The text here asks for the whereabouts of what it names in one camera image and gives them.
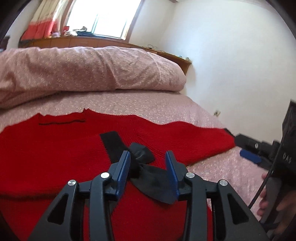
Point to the pink floral duvet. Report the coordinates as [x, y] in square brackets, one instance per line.
[31, 73]

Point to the cream and coral curtain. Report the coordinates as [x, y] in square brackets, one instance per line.
[46, 20]

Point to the red knit cardigan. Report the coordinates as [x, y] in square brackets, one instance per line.
[40, 155]

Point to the wooden bay window shelf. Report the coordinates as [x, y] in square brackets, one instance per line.
[68, 42]

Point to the wall socket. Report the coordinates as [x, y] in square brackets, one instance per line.
[217, 113]

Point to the pink floral bed sheet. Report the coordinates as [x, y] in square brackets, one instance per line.
[159, 107]

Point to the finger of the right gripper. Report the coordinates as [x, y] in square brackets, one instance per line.
[250, 156]
[255, 146]

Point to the wooden framed window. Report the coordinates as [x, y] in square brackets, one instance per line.
[107, 19]

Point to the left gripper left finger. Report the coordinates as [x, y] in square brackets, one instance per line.
[63, 219]

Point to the clothes pile on windowsill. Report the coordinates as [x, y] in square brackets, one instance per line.
[82, 32]

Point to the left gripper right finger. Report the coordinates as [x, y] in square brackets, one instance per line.
[232, 219]

